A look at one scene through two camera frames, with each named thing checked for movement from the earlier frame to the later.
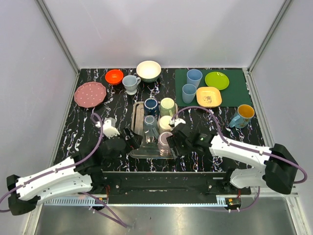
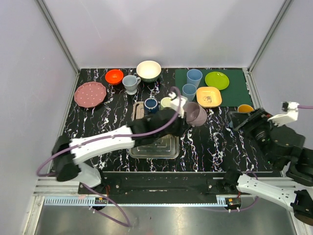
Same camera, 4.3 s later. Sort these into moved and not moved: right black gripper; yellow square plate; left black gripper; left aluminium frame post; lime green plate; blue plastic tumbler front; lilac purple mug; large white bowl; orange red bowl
Moved: lilac purple mug; left black gripper; right black gripper
Not moved: yellow square plate; left aluminium frame post; large white bowl; orange red bowl; lime green plate; blue plastic tumbler front
